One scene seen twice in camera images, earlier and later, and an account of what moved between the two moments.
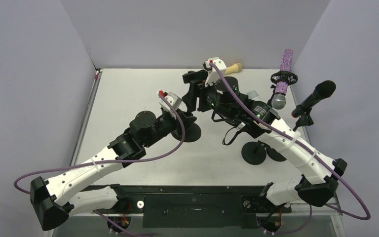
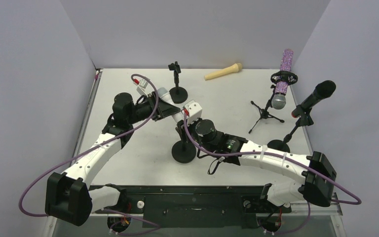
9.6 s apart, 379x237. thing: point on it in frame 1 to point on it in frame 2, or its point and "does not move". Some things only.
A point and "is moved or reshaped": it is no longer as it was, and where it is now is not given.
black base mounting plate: x=194 y=206 does not move
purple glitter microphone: x=279 y=100 does not move
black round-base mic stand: x=192 y=133 is moved or reshaped
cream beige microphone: x=235 y=68 does not move
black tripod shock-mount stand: x=284 y=76 does not move
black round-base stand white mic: x=253 y=153 is moved or reshaped
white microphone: x=252 y=94 is moved or reshaped
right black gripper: x=192 y=93 to x=187 y=130
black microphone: x=323 y=90 does not move
